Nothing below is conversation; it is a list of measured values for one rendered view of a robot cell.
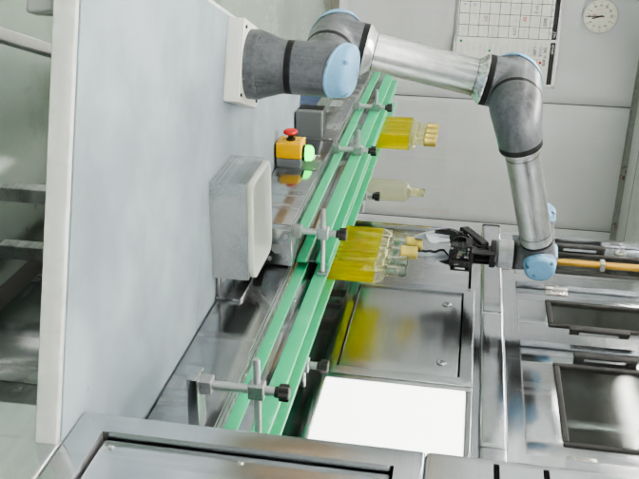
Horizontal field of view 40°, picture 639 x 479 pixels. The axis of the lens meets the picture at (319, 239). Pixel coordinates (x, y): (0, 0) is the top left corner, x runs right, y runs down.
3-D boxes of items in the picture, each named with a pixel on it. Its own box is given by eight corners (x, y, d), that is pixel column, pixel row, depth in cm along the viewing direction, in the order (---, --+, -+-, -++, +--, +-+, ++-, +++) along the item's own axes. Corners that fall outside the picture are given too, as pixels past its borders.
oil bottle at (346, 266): (300, 277, 218) (385, 285, 215) (300, 257, 216) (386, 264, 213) (304, 267, 223) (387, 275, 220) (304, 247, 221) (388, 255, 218)
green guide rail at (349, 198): (296, 262, 208) (329, 265, 206) (296, 258, 207) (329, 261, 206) (377, 81, 364) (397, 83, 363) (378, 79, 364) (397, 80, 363)
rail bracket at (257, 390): (157, 440, 147) (287, 455, 144) (150, 355, 140) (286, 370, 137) (166, 423, 152) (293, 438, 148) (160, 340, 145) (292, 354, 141)
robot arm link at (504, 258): (513, 235, 227) (510, 263, 230) (495, 234, 228) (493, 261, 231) (514, 247, 220) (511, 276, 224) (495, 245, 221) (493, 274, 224)
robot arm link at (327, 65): (287, 54, 180) (352, 58, 178) (300, 27, 190) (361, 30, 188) (289, 105, 187) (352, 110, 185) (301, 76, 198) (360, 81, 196)
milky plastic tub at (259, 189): (215, 278, 186) (254, 282, 185) (210, 181, 177) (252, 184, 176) (236, 245, 202) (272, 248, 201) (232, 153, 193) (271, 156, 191)
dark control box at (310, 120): (294, 136, 263) (321, 138, 261) (294, 110, 259) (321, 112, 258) (300, 128, 270) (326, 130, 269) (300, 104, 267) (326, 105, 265)
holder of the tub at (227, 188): (214, 299, 189) (249, 303, 188) (208, 182, 177) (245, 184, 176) (234, 265, 204) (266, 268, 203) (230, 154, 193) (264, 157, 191)
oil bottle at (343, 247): (304, 267, 223) (387, 275, 220) (304, 247, 221) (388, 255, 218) (308, 258, 228) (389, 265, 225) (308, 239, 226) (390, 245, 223)
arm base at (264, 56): (244, 22, 182) (291, 26, 180) (261, 35, 197) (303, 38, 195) (239, 95, 183) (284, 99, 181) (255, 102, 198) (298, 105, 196)
